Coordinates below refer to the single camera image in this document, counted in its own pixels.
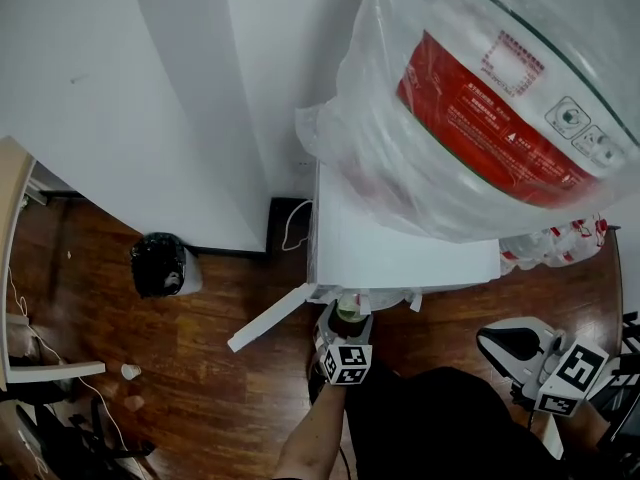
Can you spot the person's black clothing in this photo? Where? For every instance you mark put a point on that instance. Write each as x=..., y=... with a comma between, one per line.
x=440, y=428

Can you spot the light wooden desk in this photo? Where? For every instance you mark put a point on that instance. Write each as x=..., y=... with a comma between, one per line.
x=12, y=193

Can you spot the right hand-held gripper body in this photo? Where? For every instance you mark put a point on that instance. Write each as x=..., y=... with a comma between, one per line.
x=570, y=373

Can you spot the large plastic-wrapped water bottle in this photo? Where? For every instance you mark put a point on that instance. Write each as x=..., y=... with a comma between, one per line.
x=475, y=93

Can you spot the white paper cup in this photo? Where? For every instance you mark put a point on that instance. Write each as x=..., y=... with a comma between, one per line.
x=130, y=372

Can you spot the translucent plastic cup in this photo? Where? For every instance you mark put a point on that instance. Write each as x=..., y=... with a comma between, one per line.
x=349, y=309

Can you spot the person's left forearm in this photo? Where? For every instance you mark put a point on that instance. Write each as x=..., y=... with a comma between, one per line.
x=310, y=438

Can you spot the black-bagged trash bin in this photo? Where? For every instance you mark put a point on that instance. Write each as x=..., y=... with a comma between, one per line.
x=160, y=265

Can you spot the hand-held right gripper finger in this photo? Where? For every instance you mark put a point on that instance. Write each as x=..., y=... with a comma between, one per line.
x=530, y=325
x=502, y=358

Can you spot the black office chair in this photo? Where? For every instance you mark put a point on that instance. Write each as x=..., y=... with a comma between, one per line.
x=60, y=443

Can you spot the person's right forearm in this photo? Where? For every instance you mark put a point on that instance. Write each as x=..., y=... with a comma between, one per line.
x=595, y=425

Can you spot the white water dispenser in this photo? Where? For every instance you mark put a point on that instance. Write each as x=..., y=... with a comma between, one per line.
x=380, y=253

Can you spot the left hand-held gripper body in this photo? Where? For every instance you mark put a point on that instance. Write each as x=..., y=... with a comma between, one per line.
x=347, y=365

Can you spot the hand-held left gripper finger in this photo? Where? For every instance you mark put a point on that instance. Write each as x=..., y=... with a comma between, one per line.
x=327, y=320
x=365, y=330

